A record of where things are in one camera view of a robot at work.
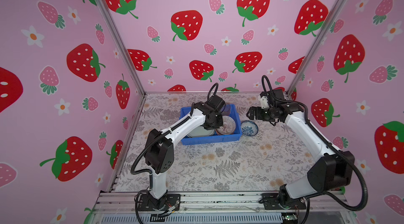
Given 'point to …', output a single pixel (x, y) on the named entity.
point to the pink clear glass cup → (226, 110)
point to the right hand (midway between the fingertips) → (253, 114)
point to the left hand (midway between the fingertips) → (221, 125)
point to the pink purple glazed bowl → (228, 127)
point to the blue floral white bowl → (249, 128)
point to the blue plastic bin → (234, 135)
